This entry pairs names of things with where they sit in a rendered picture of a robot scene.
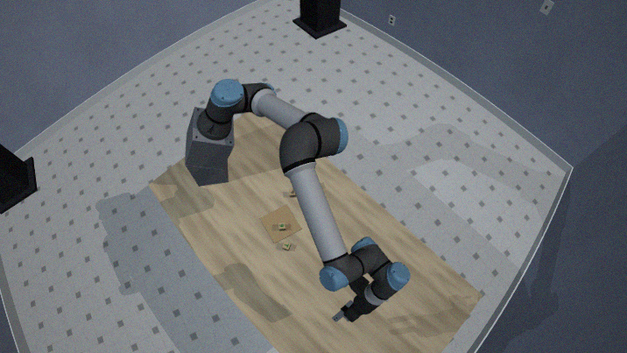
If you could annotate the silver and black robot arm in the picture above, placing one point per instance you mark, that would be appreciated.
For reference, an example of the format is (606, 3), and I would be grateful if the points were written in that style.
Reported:
(303, 143)

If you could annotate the tan flat mat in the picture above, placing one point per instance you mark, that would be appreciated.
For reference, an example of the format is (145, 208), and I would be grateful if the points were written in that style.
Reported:
(271, 221)

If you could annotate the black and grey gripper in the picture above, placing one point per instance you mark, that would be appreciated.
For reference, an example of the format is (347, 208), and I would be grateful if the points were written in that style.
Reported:
(362, 305)

